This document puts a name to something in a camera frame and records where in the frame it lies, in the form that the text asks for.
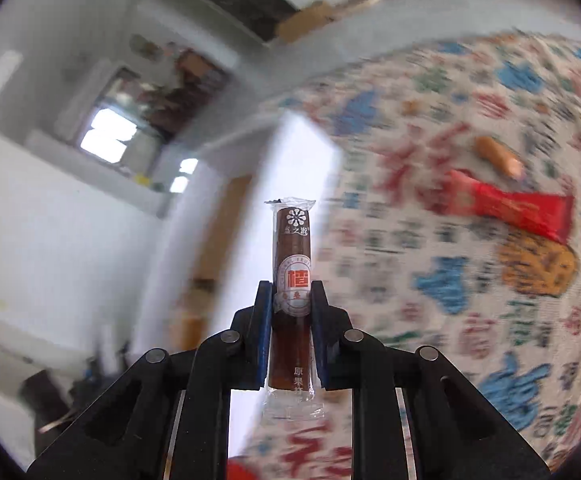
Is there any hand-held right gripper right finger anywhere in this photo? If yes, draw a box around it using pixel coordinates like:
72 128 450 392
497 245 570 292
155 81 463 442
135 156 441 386
311 280 551 480

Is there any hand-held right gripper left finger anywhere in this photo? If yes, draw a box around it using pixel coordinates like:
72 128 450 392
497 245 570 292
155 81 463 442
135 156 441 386
25 280 274 480

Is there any brown snack stick clear wrapper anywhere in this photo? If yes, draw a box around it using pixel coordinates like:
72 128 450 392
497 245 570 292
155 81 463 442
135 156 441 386
263 199 326 421

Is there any white box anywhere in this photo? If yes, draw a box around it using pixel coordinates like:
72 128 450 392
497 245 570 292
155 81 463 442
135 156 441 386
223 110 344 461

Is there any red snack packet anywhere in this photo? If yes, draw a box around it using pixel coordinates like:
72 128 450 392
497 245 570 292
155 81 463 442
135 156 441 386
443 169 575 242

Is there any orange sausage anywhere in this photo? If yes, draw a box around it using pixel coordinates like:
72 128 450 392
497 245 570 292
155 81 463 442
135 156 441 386
475 136 525 180

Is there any cardboard box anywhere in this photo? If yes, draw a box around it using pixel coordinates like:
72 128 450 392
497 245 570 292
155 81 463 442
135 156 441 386
275 2 336 43

